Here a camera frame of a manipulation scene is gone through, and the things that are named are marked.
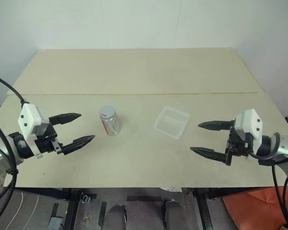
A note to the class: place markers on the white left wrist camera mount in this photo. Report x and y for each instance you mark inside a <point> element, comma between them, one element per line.
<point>28,117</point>

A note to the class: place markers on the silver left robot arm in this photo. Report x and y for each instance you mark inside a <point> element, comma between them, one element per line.
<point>17,149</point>

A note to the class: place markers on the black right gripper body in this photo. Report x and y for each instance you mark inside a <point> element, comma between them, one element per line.
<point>237,146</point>

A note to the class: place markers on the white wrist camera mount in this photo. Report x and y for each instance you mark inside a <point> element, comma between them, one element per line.
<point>28,117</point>
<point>251,122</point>

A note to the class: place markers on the clear plastic jar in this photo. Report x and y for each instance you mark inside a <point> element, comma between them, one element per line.
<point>111,125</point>

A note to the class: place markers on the orange floor mat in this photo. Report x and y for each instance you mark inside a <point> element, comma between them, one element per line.
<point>252,210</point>

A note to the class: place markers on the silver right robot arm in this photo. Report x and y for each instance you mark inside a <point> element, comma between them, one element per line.
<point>287,143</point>

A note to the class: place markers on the small grey box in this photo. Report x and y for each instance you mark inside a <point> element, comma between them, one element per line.
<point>55,224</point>

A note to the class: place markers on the black table frame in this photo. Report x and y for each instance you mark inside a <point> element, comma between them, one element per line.
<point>69,208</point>

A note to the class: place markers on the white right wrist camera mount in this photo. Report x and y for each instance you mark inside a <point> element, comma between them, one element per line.
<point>251,122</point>

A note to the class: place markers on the white paper scrap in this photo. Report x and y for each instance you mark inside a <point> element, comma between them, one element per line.
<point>172,189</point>

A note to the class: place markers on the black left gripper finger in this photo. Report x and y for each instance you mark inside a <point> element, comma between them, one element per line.
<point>80,142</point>
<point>66,118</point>

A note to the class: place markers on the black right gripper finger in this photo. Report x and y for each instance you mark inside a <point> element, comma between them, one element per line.
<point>211,153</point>
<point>216,125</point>

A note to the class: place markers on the small metal connector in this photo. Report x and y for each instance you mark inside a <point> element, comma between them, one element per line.
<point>85,198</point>

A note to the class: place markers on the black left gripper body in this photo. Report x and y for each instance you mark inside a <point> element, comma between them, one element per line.
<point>46,143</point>

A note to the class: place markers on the clear plastic tray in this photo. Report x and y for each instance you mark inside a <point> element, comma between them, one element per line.
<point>172,122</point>

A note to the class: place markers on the dark rounded shape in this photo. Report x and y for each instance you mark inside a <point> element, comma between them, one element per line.
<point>175,215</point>
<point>115,218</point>

